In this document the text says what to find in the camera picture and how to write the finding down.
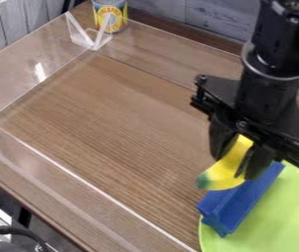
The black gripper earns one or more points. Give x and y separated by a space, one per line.
254 108

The blue plastic block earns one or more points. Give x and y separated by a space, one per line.
225 208

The yellow toy banana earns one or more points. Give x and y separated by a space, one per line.
225 174

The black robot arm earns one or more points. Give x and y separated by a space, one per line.
270 54

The green plate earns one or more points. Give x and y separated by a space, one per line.
270 228

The clear acrylic barrier wall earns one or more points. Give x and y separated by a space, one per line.
102 143

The yellow labelled tin can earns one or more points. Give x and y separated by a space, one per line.
112 11

